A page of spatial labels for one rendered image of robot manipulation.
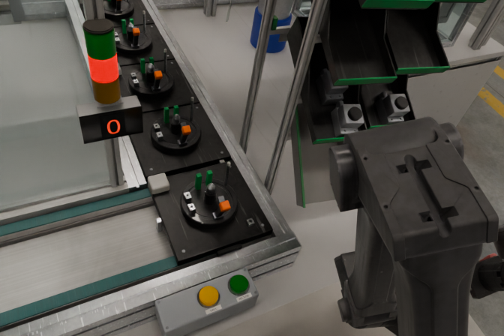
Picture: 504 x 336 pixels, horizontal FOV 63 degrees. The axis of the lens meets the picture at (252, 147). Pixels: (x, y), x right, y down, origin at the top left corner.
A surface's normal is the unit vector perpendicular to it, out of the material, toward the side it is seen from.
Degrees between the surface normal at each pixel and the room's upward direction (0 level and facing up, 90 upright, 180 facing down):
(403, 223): 18
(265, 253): 0
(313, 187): 45
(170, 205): 0
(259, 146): 0
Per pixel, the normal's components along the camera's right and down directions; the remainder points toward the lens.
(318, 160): 0.29, 0.01
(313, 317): 0.15, -0.70
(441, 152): -0.16, -0.65
